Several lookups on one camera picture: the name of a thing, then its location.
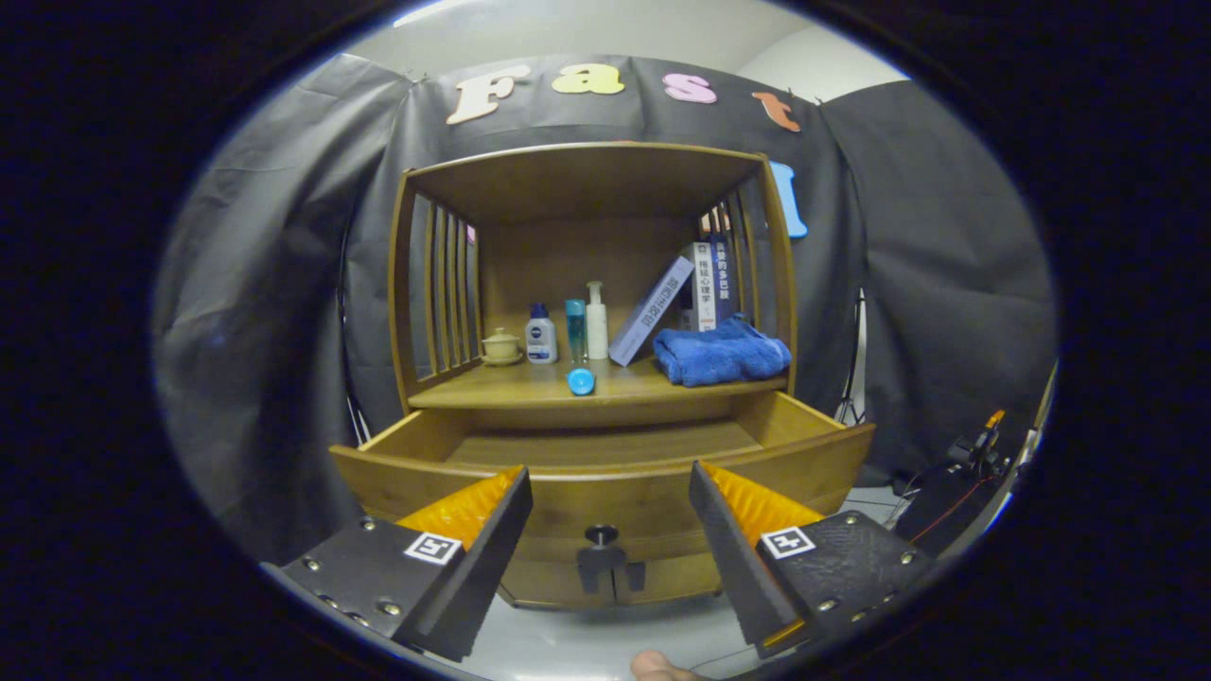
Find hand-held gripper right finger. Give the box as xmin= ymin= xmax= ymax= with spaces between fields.
xmin=689 ymin=461 xmax=938 ymax=660

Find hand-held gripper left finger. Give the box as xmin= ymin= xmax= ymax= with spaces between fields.
xmin=260 ymin=464 xmax=535 ymax=663

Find wooden drawer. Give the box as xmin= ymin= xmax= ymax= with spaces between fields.
xmin=328 ymin=391 xmax=876 ymax=568

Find wooden cabinet door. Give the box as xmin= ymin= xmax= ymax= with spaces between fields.
xmin=613 ymin=553 xmax=725 ymax=604
xmin=497 ymin=558 xmax=616 ymax=609

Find wooden countertop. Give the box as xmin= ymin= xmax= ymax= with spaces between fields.
xmin=407 ymin=355 xmax=789 ymax=410

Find wooden cabinet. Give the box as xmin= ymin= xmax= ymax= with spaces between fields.
xmin=326 ymin=142 xmax=876 ymax=609

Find black light stand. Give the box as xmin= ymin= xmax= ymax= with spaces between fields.
xmin=833 ymin=288 xmax=869 ymax=427
xmin=336 ymin=227 xmax=372 ymax=445

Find blue folded towel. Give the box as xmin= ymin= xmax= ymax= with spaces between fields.
xmin=653 ymin=314 xmax=793 ymax=388

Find small beige lidded cup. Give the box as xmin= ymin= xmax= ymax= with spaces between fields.
xmin=480 ymin=327 xmax=523 ymax=367

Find black equipment with orange part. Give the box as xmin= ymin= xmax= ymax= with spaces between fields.
xmin=889 ymin=409 xmax=1042 ymax=559

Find white bottle blue cap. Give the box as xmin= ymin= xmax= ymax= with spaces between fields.
xmin=525 ymin=303 xmax=559 ymax=365

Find pale blue leaning book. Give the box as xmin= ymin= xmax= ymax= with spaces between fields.
xmin=608 ymin=255 xmax=696 ymax=367

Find white pump bottle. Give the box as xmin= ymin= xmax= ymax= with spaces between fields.
xmin=586 ymin=281 xmax=609 ymax=361

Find dark blue book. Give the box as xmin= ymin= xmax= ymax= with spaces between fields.
xmin=714 ymin=236 xmax=737 ymax=324

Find black backdrop cloth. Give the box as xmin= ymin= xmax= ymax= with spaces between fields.
xmin=151 ymin=52 xmax=1059 ymax=568

